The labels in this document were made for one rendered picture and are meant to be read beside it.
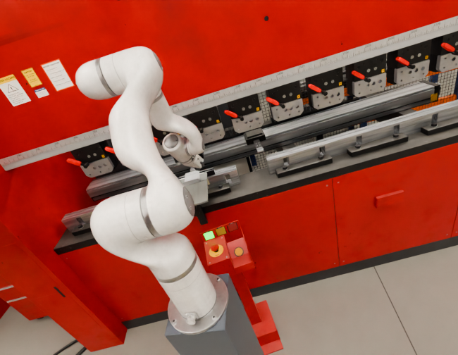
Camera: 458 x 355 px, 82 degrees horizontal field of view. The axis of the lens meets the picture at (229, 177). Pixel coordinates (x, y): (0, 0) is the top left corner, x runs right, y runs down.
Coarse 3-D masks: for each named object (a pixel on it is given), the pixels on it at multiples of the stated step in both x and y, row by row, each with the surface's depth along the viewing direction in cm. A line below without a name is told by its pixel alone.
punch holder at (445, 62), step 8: (456, 32) 116; (432, 40) 123; (440, 40) 118; (448, 40) 118; (456, 40) 118; (432, 48) 124; (440, 48) 120; (456, 48) 120; (432, 56) 126; (440, 56) 121; (448, 56) 121; (456, 56) 121; (432, 64) 127; (440, 64) 123; (448, 64) 123; (456, 64) 124
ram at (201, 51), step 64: (0, 0) 97; (64, 0) 98; (128, 0) 100; (192, 0) 102; (256, 0) 104; (320, 0) 106; (384, 0) 108; (448, 0) 110; (0, 64) 107; (64, 64) 109; (192, 64) 114; (256, 64) 116; (0, 128) 120; (64, 128) 123
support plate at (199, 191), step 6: (204, 174) 143; (180, 180) 145; (204, 180) 138; (186, 186) 138; (192, 186) 136; (198, 186) 135; (204, 186) 133; (192, 192) 131; (198, 192) 130; (204, 192) 128; (192, 198) 127; (198, 198) 126; (204, 198) 124; (198, 204) 123
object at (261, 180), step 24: (408, 144) 136; (432, 144) 133; (264, 168) 155; (312, 168) 142; (336, 168) 136; (360, 168) 136; (240, 192) 142; (264, 192) 139; (72, 240) 149; (96, 240) 146
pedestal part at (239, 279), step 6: (234, 276) 133; (240, 276) 134; (234, 282) 136; (240, 282) 137; (246, 282) 139; (240, 288) 139; (246, 288) 140; (240, 294) 142; (246, 294) 142; (246, 300) 145; (252, 300) 146; (246, 306) 148; (252, 306) 149; (252, 312) 151; (258, 312) 157; (252, 318) 155; (258, 318) 156; (252, 324) 157
